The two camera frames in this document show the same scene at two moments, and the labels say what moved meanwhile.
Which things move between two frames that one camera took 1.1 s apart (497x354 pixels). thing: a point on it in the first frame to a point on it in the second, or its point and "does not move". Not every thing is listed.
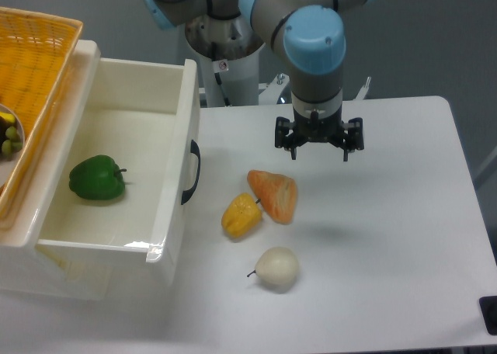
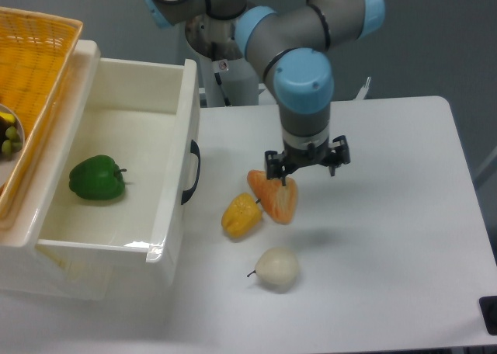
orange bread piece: x=278 y=194 does not move
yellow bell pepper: x=242 y=216 does not move
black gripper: x=329 y=129 to x=278 y=165
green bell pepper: x=97 y=178 does not move
